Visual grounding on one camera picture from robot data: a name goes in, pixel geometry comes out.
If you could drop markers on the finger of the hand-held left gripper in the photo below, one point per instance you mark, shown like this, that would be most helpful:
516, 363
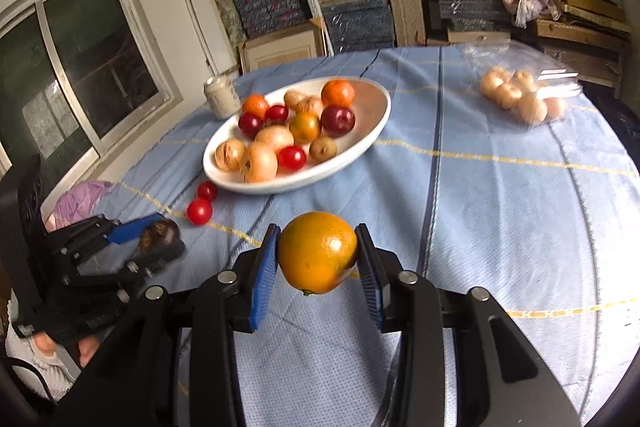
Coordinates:
150, 262
130, 231

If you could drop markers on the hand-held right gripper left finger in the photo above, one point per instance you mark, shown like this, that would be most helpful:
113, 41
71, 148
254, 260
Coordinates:
262, 277

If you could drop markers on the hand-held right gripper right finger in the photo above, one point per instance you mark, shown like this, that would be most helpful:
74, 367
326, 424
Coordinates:
370, 277

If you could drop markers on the green-tinged orange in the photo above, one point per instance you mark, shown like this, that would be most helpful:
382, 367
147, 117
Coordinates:
317, 252

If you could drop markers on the red cherry tomato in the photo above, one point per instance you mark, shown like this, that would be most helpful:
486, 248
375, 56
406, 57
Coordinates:
199, 211
276, 113
207, 191
291, 158

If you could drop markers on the small brown longan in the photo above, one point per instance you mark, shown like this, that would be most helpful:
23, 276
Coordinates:
323, 149

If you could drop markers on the pale yellow apple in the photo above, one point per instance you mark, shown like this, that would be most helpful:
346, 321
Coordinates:
274, 138

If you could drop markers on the yellow-green tomato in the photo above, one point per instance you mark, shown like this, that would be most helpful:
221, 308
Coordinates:
305, 127

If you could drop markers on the large dark red plum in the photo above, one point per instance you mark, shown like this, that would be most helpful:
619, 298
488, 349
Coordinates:
338, 121

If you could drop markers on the white oval plate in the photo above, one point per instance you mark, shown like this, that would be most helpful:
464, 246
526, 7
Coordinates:
367, 112

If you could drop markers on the small orange mandarin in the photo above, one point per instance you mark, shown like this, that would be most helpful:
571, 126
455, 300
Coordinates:
256, 105

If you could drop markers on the yellow pear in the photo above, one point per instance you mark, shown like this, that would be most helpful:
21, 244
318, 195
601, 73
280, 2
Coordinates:
294, 98

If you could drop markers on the large orange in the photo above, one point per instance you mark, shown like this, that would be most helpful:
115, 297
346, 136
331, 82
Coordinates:
338, 93

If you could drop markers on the person's left forearm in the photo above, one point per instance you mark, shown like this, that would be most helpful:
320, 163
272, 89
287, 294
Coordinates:
35, 372

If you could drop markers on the person's left hand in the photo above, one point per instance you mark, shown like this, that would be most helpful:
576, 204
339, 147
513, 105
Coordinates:
90, 351

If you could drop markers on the purple blanket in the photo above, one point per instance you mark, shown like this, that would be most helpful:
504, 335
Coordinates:
80, 202

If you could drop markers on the blue plaid tablecloth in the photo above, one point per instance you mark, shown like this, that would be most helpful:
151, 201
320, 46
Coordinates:
475, 217

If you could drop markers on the sliding glass window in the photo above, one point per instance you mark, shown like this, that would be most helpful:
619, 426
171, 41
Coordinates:
90, 72

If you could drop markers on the white drink can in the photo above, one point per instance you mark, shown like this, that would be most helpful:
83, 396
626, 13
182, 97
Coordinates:
222, 99

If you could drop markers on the beige framed picture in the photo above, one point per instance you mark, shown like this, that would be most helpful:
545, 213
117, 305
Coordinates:
280, 49

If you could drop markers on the white leaning board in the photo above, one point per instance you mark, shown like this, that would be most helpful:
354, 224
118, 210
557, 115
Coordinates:
190, 7

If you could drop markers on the pile of pale longans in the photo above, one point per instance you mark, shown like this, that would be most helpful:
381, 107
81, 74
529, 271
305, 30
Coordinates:
532, 109

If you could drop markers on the green marble slab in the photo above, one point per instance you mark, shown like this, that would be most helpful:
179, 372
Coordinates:
220, 7

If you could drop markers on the stack of dark blue boxes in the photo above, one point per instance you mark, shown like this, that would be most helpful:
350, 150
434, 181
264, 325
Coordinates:
357, 19

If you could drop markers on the stack of blue floral boxes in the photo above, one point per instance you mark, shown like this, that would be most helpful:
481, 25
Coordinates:
267, 9

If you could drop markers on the upright tan woven box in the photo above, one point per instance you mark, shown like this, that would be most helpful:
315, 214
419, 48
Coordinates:
406, 14

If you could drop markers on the clear plastic clamshell box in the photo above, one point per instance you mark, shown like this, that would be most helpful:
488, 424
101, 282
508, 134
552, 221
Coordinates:
555, 77

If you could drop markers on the stack of dark grey boxes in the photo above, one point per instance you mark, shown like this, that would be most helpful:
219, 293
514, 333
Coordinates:
470, 7

